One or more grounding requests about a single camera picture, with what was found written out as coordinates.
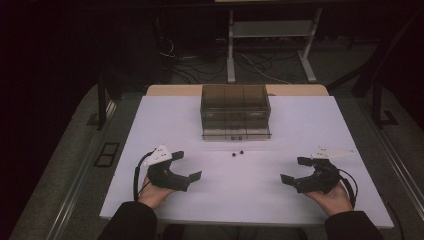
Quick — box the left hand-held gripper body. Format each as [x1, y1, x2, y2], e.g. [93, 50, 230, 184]
[143, 144, 191, 193]

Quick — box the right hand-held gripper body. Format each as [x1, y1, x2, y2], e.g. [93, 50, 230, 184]
[294, 145, 356, 195]

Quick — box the transparent brown drawer box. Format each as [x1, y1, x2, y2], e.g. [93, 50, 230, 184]
[200, 84, 272, 142]

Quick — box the person's left hand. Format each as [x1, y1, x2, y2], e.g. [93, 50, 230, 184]
[138, 175, 176, 210]

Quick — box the person's right hand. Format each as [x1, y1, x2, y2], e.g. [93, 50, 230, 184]
[304, 181, 354, 218]

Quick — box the white table board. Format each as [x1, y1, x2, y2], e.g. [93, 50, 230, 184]
[99, 95, 395, 230]

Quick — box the light wooden table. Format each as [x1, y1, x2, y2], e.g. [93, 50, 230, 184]
[145, 83, 330, 98]

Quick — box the dark metal stand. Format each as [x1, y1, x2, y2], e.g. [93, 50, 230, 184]
[328, 19, 400, 130]
[87, 64, 117, 131]

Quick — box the white metal stand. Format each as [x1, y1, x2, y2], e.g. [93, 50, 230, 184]
[225, 7, 324, 84]

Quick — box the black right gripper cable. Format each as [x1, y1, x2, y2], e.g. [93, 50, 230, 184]
[335, 167, 359, 210]

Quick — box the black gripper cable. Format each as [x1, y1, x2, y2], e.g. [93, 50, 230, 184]
[335, 167, 359, 210]
[132, 151, 155, 203]

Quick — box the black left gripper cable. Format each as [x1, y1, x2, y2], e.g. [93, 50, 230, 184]
[132, 151, 155, 203]

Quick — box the thin black cable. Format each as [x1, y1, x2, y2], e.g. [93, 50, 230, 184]
[385, 201, 406, 240]

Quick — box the tangle of floor cables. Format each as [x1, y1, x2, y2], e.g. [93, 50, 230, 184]
[158, 35, 303, 85]

